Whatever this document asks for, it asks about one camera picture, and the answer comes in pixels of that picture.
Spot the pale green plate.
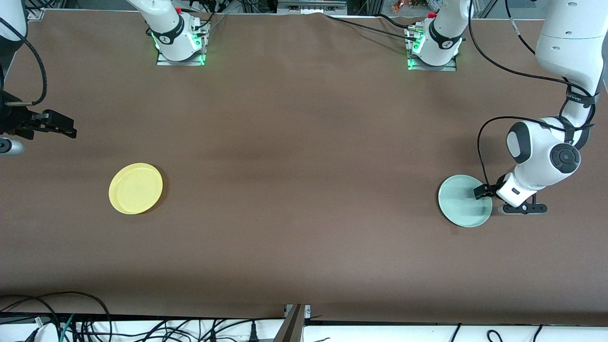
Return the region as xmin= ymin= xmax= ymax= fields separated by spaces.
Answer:
xmin=437 ymin=174 xmax=493 ymax=228

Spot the yellow plate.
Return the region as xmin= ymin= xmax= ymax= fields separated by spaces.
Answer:
xmin=108 ymin=162 xmax=163 ymax=215

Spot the brown table cover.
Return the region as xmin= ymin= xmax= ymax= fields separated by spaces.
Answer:
xmin=0 ymin=9 xmax=608 ymax=326

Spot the grey power strip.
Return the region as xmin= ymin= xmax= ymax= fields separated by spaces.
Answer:
xmin=277 ymin=0 xmax=347 ymax=15

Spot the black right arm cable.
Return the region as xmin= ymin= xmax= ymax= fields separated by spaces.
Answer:
xmin=0 ymin=18 xmax=48 ymax=106

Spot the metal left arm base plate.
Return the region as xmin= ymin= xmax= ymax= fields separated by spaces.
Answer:
xmin=406 ymin=26 xmax=457 ymax=72

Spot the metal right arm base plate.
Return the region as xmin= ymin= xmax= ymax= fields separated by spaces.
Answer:
xmin=156 ymin=24 xmax=209 ymax=66

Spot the small black looping cable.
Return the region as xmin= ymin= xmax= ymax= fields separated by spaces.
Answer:
xmin=0 ymin=297 xmax=61 ymax=342

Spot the large black looping cable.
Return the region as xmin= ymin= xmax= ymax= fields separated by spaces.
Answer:
xmin=0 ymin=291 xmax=112 ymax=342

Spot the short black table cable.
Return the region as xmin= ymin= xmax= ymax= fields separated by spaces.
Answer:
xmin=375 ymin=13 xmax=415 ymax=28

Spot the green cable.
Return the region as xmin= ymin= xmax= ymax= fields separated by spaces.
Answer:
xmin=59 ymin=313 xmax=76 ymax=342

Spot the aluminium frame profile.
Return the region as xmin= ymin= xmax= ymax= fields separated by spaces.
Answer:
xmin=273 ymin=304 xmax=312 ymax=342

